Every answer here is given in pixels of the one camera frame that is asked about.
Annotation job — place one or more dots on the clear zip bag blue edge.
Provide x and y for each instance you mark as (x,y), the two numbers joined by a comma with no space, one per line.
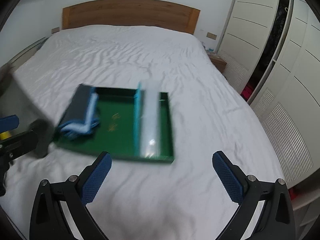
(146,119)

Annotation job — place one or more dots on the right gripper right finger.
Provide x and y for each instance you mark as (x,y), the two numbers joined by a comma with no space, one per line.
(276,220)

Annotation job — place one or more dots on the white bed sheet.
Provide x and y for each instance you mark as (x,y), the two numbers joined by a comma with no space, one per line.
(184,199)

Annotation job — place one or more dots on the wooden headboard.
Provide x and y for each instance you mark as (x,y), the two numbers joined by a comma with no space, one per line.
(152,13)

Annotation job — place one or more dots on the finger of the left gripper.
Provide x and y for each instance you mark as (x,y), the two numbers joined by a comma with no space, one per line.
(9,123)
(18,145)

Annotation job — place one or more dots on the green tray box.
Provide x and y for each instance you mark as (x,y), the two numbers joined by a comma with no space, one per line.
(115,133)

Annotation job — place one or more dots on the white wardrobe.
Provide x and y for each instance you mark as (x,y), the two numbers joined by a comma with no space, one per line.
(271,48)

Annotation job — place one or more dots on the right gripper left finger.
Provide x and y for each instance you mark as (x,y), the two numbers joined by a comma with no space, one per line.
(48,220)

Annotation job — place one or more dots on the right wooden nightstand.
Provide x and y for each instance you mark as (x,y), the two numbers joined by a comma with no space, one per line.
(218,62)

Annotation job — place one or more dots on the dark grey lidded jug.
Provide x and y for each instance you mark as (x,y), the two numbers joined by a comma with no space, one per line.
(14,101)

